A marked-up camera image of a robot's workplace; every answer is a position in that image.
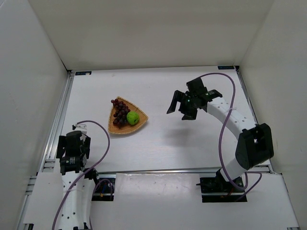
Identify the green fake apple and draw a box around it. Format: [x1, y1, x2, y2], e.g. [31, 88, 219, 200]
[126, 111, 140, 125]

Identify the red fake grape bunch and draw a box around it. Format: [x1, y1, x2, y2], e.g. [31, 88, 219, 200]
[111, 99, 130, 128]

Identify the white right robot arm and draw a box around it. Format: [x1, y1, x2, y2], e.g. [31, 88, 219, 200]
[167, 77, 274, 187]

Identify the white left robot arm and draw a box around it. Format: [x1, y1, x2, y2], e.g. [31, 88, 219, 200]
[52, 131, 98, 230]

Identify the woven triangular fruit basket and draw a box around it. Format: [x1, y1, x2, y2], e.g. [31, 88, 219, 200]
[108, 96, 148, 135]

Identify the blue label sticker right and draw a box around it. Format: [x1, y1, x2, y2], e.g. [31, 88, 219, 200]
[218, 66, 235, 70]

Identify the blue label sticker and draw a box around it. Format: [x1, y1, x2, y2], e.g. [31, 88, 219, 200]
[75, 71, 92, 76]
[218, 66, 235, 70]

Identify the blue label sticker left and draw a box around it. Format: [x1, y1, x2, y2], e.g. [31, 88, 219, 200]
[75, 71, 92, 76]

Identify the white front cover board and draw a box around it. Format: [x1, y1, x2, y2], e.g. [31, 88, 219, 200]
[23, 172, 300, 230]

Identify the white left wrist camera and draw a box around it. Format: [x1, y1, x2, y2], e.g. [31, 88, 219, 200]
[72, 123, 87, 136]

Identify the left aluminium frame rail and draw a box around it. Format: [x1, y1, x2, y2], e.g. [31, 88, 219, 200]
[17, 70, 75, 230]

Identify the aluminium frame rail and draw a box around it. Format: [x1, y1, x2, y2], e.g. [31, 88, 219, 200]
[98, 165, 272, 174]
[240, 65, 306, 230]
[17, 70, 75, 230]

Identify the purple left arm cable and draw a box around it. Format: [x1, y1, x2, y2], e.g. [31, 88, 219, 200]
[51, 120, 113, 230]

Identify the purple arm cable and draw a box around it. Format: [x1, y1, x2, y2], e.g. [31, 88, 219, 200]
[199, 72, 263, 198]
[51, 120, 113, 230]

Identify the right aluminium frame rail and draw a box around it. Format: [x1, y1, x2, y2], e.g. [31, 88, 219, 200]
[240, 65, 306, 230]

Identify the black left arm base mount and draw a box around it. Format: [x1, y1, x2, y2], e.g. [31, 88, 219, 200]
[92, 178, 116, 202]

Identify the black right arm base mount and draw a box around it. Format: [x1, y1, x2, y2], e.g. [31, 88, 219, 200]
[196, 177, 247, 203]

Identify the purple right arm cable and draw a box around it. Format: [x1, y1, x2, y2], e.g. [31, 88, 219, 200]
[199, 72, 263, 198]

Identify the front aluminium frame rail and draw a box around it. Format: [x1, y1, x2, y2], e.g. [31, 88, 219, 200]
[98, 165, 272, 174]

